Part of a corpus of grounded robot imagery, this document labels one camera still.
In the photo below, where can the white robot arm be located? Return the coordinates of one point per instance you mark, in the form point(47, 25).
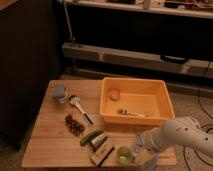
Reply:
point(183, 131)

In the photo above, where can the small metal cup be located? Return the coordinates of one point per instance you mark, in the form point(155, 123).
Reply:
point(98, 141)

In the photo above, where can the upper wooden shelf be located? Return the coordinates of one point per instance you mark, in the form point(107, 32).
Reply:
point(145, 7)

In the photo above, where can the metal fork in tray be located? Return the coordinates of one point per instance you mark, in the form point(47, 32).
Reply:
point(126, 112)

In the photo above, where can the metal vertical pole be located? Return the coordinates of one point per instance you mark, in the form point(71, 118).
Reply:
point(72, 38)

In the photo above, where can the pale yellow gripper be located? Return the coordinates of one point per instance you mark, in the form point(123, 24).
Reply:
point(145, 140)

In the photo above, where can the black handle on rail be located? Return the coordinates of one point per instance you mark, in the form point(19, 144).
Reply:
point(177, 60)

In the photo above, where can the orange round fruit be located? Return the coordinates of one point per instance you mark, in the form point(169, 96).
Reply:
point(114, 94)

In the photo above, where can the grey cloth towel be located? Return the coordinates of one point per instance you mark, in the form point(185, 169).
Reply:
point(145, 159)

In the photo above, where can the green cucumber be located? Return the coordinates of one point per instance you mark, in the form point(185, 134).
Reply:
point(89, 137)

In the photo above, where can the small green bowl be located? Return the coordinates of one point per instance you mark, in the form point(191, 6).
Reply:
point(124, 155)

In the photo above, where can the orange plastic tray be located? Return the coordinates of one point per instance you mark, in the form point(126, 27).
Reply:
point(141, 96)

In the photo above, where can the dark red grape bunch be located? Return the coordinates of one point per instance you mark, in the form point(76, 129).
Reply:
point(74, 126)

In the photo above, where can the grey metal rail beam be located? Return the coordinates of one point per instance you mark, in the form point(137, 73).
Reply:
point(136, 59)

